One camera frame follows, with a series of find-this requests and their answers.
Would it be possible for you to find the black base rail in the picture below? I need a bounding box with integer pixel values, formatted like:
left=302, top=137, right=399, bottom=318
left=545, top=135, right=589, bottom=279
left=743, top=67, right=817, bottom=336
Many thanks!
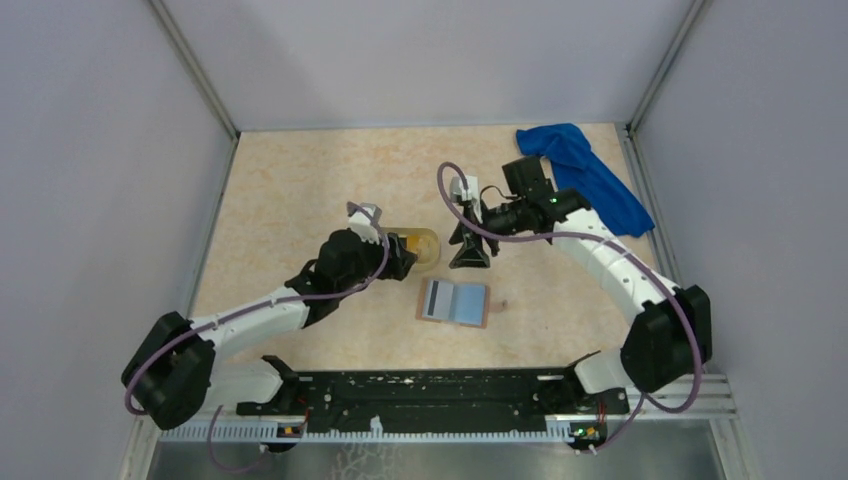
left=236, top=367, right=630, bottom=437

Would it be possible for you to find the blue cloth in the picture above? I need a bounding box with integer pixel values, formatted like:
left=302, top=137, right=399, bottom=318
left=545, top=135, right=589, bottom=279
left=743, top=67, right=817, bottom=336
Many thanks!
left=515, top=123, right=656, bottom=238

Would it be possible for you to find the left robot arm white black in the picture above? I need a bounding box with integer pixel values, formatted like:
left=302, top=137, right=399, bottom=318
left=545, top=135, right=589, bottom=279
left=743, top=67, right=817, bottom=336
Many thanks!
left=121, top=229, right=418, bottom=430

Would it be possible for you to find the tan leather card holder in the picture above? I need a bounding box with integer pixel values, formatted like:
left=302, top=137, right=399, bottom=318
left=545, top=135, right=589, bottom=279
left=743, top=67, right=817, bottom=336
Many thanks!
left=415, top=278, right=509, bottom=329

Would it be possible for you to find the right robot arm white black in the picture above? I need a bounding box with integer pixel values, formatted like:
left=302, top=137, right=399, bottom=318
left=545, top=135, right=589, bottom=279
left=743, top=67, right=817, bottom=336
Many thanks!
left=437, top=156, right=712, bottom=412

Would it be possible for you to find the cream plastic tray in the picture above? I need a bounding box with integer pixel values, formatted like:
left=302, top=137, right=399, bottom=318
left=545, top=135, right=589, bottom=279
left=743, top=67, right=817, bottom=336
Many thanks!
left=386, top=227, right=441, bottom=272

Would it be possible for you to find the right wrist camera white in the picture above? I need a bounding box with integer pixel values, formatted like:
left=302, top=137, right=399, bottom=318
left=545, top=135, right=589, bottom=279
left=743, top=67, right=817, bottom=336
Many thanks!
left=449, top=175, right=481, bottom=213

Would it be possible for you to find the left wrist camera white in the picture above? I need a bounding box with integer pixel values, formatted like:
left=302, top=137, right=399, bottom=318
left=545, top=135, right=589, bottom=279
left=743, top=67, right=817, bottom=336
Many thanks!
left=346, top=202, right=382, bottom=245

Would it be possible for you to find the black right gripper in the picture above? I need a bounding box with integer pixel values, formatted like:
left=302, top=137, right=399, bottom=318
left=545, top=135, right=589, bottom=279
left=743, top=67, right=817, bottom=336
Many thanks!
left=449, top=198, right=527, bottom=269

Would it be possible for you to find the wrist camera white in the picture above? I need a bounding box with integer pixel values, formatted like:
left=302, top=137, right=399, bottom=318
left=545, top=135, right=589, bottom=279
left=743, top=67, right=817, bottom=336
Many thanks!
left=346, top=202, right=382, bottom=245
left=449, top=175, right=481, bottom=213

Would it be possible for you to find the yellow credit cards stack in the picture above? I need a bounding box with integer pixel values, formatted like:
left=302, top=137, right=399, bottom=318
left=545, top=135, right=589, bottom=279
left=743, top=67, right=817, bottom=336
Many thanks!
left=406, top=235, right=439, bottom=265

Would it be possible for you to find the aluminium frame rail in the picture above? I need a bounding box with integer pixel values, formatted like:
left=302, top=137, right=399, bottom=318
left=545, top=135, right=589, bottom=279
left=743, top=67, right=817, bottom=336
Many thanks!
left=158, top=374, right=736, bottom=450

